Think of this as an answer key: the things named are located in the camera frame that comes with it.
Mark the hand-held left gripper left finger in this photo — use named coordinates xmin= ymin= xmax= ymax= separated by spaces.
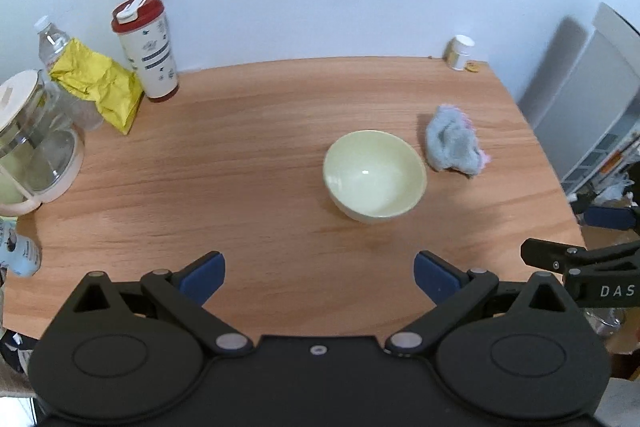
xmin=73 ymin=251 xmax=253 ymax=354

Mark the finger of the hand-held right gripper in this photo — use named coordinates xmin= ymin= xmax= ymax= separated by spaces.
xmin=584 ymin=205 xmax=640 ymax=231
xmin=520 ymin=237 xmax=640 ymax=278

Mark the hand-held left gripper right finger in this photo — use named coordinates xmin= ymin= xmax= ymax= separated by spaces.
xmin=385 ymin=251 xmax=569 ymax=356

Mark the pale yellow bowl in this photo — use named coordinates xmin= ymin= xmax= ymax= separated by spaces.
xmin=322 ymin=130 xmax=428 ymax=224

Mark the grey and pink cleaning cloth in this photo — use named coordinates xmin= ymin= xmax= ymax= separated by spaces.
xmin=425 ymin=104 xmax=489 ymax=179

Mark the cluttered storage shelf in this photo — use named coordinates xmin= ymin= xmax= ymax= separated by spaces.
xmin=562 ymin=119 xmax=640 ymax=212

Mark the white storage cabinet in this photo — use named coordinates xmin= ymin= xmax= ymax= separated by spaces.
xmin=516 ymin=2 xmax=640 ymax=184

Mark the small bottle with blue label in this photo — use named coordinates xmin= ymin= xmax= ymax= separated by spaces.
xmin=0 ymin=217 xmax=42 ymax=278

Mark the glass jug with cream lid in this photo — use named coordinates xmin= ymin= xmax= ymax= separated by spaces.
xmin=0 ymin=69 xmax=86 ymax=217

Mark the yellow crumpled bag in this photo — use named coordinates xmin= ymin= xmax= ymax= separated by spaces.
xmin=49 ymin=38 xmax=145 ymax=136

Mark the small jar with white lid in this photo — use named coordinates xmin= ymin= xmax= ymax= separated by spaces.
xmin=444 ymin=35 xmax=476 ymax=72

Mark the white tumbler with red lid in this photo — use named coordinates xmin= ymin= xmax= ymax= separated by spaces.
xmin=111 ymin=0 xmax=180 ymax=103

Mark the clear plastic water bottle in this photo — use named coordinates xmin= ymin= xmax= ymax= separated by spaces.
xmin=34 ymin=16 xmax=104 ymax=131

